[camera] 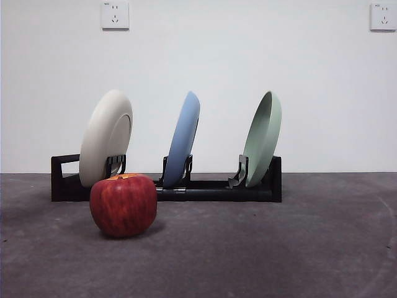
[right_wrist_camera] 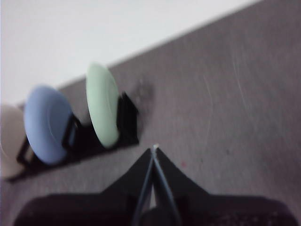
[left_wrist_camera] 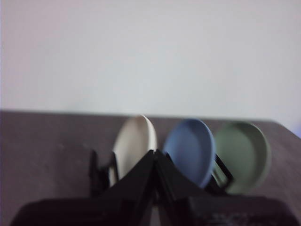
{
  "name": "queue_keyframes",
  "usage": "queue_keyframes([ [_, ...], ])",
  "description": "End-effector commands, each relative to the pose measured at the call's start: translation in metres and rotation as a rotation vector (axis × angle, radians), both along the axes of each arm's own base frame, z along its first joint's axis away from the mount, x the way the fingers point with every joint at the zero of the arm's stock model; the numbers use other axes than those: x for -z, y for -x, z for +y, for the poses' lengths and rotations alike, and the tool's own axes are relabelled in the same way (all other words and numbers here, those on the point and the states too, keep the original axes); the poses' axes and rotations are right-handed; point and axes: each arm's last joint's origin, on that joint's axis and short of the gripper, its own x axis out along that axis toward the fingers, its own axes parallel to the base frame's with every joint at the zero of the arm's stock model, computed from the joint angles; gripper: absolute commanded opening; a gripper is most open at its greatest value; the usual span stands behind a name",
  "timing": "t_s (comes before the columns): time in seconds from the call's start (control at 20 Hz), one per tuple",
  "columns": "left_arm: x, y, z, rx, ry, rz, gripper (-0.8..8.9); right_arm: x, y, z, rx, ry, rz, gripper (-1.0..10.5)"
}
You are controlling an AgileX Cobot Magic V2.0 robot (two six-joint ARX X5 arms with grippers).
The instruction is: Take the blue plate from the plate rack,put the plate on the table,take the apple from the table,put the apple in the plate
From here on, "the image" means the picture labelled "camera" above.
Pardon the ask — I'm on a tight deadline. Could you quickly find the blue plate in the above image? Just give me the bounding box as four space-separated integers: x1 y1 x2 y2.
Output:
163 91 201 189

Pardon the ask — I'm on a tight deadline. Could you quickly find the red apple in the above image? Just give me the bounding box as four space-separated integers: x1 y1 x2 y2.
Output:
89 173 158 238

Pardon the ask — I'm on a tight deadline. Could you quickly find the black plate rack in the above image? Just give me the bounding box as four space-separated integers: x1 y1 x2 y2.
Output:
51 154 282 203

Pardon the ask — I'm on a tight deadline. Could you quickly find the green plate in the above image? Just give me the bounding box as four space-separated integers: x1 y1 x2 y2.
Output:
242 91 283 188

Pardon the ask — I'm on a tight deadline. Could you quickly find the cream plate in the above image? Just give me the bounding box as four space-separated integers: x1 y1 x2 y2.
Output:
79 89 134 188

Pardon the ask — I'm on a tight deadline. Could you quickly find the white wall socket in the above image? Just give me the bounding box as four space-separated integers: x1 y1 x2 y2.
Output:
101 0 130 31
369 3 397 31

